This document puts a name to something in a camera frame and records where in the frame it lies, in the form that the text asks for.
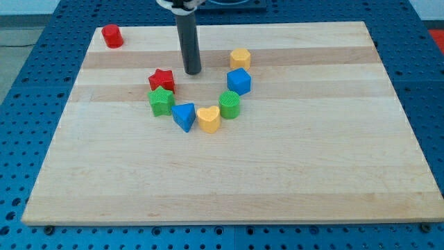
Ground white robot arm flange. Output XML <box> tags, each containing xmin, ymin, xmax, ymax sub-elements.
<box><xmin>156</xmin><ymin>0</ymin><xmax>205</xmax><ymax>16</ymax></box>

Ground blue cube block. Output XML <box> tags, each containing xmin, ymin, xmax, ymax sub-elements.
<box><xmin>227</xmin><ymin>67</ymin><xmax>252</xmax><ymax>96</ymax></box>

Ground yellow heart block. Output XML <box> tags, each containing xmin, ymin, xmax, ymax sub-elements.
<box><xmin>196</xmin><ymin>106</ymin><xmax>221</xmax><ymax>133</ymax></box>

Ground green cylinder block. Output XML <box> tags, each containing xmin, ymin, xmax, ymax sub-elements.
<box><xmin>219</xmin><ymin>91</ymin><xmax>240</xmax><ymax>119</ymax></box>

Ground blue triangle block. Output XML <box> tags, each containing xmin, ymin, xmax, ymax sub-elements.
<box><xmin>171</xmin><ymin>103</ymin><xmax>196</xmax><ymax>133</ymax></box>

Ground green star block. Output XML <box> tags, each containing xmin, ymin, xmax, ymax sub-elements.
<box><xmin>147</xmin><ymin>86</ymin><xmax>176</xmax><ymax>117</ymax></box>

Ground yellow hexagon block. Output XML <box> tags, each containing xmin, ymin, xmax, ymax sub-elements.
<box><xmin>230</xmin><ymin>48</ymin><xmax>251</xmax><ymax>70</ymax></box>

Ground red star block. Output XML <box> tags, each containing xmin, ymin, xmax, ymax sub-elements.
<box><xmin>148</xmin><ymin>69</ymin><xmax>175</xmax><ymax>93</ymax></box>

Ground light wooden board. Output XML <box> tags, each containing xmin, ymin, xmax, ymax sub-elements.
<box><xmin>22</xmin><ymin>22</ymin><xmax>443</xmax><ymax>226</ymax></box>

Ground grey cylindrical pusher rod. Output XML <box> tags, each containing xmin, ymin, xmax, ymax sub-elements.
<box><xmin>176</xmin><ymin>12</ymin><xmax>202</xmax><ymax>75</ymax></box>

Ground red cylinder block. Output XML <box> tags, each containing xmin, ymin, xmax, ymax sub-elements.
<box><xmin>101</xmin><ymin>24</ymin><xmax>123</xmax><ymax>49</ymax></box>

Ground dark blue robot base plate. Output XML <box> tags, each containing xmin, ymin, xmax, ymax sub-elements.
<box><xmin>198</xmin><ymin>0</ymin><xmax>267</xmax><ymax>11</ymax></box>

